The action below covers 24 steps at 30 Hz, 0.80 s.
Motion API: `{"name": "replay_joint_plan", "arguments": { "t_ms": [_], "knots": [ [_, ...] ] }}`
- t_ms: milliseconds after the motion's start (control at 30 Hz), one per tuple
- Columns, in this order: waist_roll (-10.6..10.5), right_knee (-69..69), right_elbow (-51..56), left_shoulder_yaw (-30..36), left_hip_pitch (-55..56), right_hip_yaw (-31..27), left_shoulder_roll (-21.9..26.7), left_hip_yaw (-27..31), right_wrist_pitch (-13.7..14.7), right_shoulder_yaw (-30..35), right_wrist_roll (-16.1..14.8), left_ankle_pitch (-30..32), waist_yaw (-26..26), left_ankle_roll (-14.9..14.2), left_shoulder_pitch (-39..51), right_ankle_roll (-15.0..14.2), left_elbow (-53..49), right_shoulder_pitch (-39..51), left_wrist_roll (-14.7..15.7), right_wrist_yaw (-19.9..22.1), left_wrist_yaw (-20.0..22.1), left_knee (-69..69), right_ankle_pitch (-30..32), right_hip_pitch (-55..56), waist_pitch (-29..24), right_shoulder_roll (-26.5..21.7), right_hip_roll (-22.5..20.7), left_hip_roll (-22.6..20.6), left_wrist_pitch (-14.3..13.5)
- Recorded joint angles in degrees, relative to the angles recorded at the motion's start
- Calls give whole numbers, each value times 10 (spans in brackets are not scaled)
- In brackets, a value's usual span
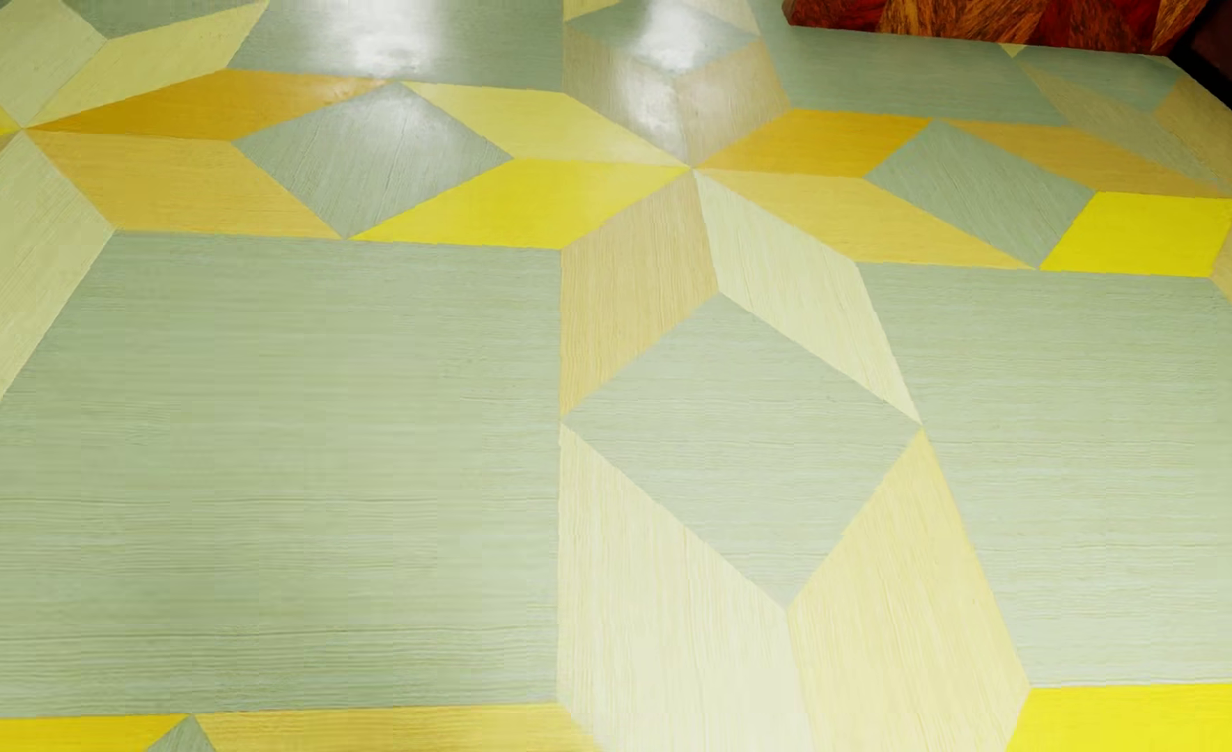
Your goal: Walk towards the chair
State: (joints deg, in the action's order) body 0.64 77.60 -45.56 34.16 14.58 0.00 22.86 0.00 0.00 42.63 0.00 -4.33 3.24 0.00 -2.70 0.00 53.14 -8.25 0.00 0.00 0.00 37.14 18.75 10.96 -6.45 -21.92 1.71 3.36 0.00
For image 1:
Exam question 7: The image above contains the reddish brown wooden cabinet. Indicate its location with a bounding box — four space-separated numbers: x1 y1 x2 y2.
781 0 1232 114

